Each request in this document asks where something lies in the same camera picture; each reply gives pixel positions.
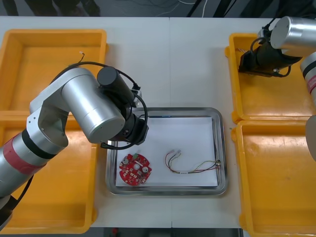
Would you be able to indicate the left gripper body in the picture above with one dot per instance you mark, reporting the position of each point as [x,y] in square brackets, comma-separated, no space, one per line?
[138,130]

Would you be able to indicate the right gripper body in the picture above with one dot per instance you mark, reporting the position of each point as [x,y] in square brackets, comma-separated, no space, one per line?
[248,61]

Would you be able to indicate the round red circuit board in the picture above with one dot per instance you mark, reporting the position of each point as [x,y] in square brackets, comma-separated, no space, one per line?
[130,174]

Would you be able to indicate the silver-grey right robot arm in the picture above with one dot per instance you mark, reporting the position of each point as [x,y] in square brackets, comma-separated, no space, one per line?
[291,32]

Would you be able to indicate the silver-grey left robot arm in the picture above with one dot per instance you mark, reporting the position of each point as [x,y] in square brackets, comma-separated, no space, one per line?
[93,103]

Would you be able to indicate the yellow-orange plastic bin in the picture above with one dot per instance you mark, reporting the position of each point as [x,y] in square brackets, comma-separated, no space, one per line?
[266,98]
[29,64]
[61,187]
[276,177]

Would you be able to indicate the white sheet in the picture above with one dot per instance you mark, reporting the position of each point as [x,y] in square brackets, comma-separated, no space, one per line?
[182,133]

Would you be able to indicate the steel tray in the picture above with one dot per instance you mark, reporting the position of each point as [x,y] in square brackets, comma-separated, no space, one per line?
[223,153]

